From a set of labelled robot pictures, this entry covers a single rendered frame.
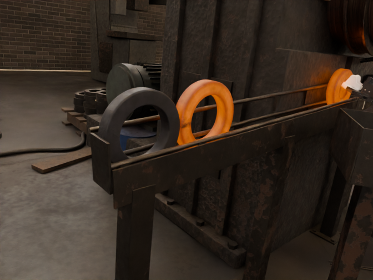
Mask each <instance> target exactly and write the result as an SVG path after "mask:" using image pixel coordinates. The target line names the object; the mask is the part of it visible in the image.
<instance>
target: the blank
mask: <svg viewBox="0 0 373 280"><path fill-rule="evenodd" d="M352 75H353V74H352V72H351V71H350V70H349V69H343V68H340V69H338V70H336V71H335V72H334V73H333V75H332V76H331V78H330V80H329V83H328V85H327V90H326V103H327V104H332V103H335V102H339V101H343V100H346V99H349V98H350V95H351V93H350V92H348V91H347V90H346V89H344V88H343V87H342V86H341V85H342V84H343V82H346V81H347V80H348V79H349V78H350V76H352Z"/></svg>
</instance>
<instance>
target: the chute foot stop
mask: <svg viewBox="0 0 373 280"><path fill-rule="evenodd" d="M90 143H91V152H92V167H93V181H95V183H96V184H98V185H99V186H100V187H101V188H103V189H104V190H105V191H106V192H107V193H108V194H110V195H111V194H113V193H112V170H111V158H110V143H109V142H107V141H105V140H104V139H102V138H100V137H99V136H97V135H96V134H94V133H90Z"/></svg>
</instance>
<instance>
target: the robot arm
mask: <svg viewBox="0 0 373 280"><path fill-rule="evenodd" d="M360 79H361V77H360V76H359V75H352V76H350V78H349V79H348V80H347V81H346V82H343V84H342V85H341V86H342V87H343V88H344V89H346V90H347V91H348V92H350V93H352V94H353V95H355V96H357V97H359V98H360V99H362V100H364V101H366V102H370V103H371V104H373V78H372V77H368V78H367V80H366V81H365V82H364V83H363V84H362V83H361V82H360ZM364 111H366V112H373V105H372V106H370V107H369V108H367V109H365V110H364Z"/></svg>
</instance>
